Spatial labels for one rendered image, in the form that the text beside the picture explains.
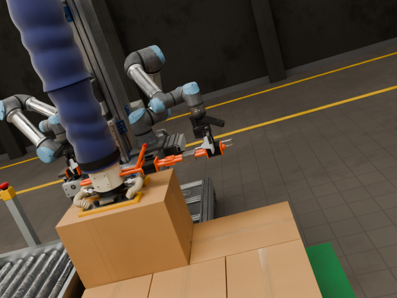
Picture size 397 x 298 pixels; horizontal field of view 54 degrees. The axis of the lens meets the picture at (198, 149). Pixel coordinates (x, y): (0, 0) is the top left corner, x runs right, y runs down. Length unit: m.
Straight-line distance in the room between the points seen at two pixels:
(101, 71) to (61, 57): 0.75
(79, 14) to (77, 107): 0.83
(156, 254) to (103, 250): 0.28
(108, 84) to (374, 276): 2.03
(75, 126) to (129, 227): 0.57
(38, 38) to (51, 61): 0.11
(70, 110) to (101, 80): 0.72
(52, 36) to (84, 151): 0.56
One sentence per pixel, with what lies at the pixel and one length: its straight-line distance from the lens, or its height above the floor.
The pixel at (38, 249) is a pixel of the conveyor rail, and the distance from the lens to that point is 2.97.
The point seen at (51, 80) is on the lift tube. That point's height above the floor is 1.64.
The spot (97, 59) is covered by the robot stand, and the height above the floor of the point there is 1.63.
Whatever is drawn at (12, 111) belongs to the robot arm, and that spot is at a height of 1.50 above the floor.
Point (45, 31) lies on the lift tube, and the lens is 1.95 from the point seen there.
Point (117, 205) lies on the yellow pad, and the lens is 2.06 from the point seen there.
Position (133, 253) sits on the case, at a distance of 2.15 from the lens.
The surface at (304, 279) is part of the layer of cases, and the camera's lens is 1.86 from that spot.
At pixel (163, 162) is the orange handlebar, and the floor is 1.08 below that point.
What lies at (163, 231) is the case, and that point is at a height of 0.78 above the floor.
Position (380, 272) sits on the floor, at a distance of 2.69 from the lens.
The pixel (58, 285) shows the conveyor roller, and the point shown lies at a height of 0.54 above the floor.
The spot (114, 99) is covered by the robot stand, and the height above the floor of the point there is 1.36.
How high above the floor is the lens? 1.75
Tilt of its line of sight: 19 degrees down
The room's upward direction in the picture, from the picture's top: 18 degrees counter-clockwise
